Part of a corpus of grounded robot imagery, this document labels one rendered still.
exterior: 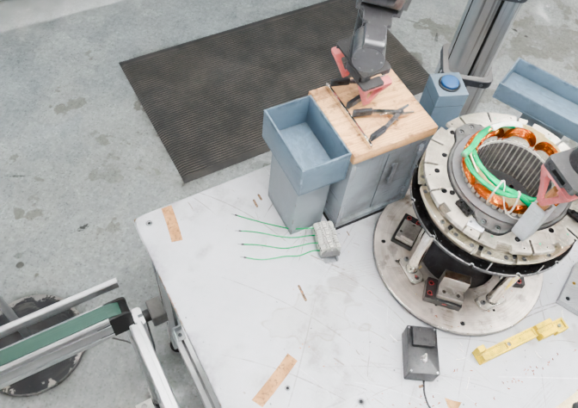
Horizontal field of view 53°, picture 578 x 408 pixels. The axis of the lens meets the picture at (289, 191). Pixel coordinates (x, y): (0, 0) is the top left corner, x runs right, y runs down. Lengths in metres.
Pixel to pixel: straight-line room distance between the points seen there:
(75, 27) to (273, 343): 2.16
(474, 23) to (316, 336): 0.80
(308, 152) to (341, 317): 0.36
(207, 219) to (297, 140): 0.29
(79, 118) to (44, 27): 0.61
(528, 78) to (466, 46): 0.17
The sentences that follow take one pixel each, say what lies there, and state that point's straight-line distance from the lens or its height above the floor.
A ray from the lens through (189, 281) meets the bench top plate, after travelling 1.29.
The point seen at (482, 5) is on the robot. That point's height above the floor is 1.13.
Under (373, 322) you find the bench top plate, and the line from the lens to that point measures 1.28.
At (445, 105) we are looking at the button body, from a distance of 1.37.
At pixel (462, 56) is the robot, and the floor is 0.98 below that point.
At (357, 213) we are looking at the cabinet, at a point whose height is 0.81.
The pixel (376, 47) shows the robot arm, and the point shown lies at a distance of 1.01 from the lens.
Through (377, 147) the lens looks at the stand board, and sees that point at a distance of 1.16.
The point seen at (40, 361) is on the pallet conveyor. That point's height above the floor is 0.71.
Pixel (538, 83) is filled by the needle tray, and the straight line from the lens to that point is 1.47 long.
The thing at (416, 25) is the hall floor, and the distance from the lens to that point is 3.20.
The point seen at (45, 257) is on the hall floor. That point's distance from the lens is 2.29.
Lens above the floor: 1.94
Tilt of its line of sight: 55 degrees down
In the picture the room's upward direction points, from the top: 9 degrees clockwise
